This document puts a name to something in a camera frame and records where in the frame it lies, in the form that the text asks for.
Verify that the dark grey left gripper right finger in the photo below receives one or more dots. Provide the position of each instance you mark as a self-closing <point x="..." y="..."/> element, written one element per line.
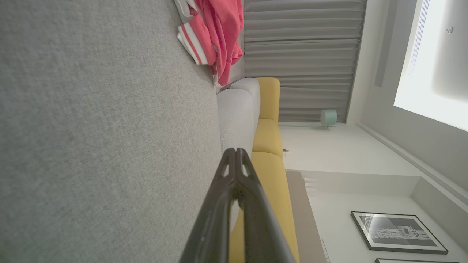
<point x="263" y="237"/>

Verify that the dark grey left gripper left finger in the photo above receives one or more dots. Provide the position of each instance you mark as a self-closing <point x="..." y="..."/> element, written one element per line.
<point x="212" y="233"/>

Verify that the red shirt with white sleeves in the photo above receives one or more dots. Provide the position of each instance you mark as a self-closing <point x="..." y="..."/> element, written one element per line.
<point x="193" y="40"/>

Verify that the red shorts with white waistband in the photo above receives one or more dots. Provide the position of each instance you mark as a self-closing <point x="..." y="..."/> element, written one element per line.
<point x="226" y="33"/>

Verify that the yellow sofa backrest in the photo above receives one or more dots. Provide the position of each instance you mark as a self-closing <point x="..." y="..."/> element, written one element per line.
<point x="270" y="171"/>

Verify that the black framed picture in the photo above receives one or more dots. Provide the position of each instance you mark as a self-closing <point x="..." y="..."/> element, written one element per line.
<point x="398" y="232"/>
<point x="413" y="260"/>

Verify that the teal lamp shade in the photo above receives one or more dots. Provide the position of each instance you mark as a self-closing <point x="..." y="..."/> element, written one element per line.
<point x="329" y="117"/>

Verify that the wide grey sofa cushion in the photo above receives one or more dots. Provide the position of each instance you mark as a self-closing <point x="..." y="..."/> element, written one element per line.
<point x="102" y="138"/>

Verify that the small grey sofa seat cushion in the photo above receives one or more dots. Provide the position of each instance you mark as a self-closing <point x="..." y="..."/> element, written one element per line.
<point x="252" y="91"/>

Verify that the grey pleated curtain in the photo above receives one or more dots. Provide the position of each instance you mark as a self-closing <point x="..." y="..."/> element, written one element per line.
<point x="303" y="54"/>

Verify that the round ceiling fixture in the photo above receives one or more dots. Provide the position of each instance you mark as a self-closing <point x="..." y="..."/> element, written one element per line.
<point x="449" y="30"/>

